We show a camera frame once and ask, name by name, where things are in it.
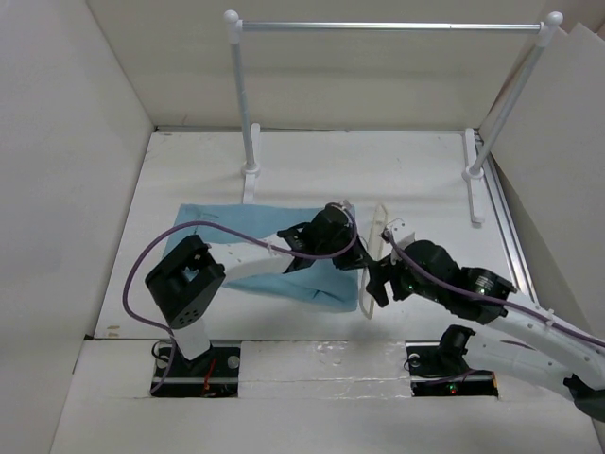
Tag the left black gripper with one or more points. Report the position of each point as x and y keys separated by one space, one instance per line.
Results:
x=356 y=258

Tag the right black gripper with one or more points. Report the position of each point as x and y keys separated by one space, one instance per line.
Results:
x=386 y=270

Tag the cream plastic hanger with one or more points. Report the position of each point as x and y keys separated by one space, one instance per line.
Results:
x=374 y=247

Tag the light blue trousers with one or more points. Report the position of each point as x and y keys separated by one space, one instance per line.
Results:
x=322 y=284

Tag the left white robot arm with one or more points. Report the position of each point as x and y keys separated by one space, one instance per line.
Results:
x=187 y=279

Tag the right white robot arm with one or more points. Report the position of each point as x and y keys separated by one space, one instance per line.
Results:
x=545 y=350

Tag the white clothes rack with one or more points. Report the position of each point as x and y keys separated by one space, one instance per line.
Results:
x=475 y=158

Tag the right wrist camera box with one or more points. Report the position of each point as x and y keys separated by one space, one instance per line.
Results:
x=401 y=232

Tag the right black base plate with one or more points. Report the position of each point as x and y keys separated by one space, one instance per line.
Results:
x=430 y=377

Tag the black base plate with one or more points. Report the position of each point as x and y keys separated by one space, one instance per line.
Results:
x=430 y=377
x=215 y=375

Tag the aluminium rail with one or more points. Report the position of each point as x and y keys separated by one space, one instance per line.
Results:
x=516 y=260

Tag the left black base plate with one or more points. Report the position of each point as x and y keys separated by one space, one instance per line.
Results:
x=215 y=375

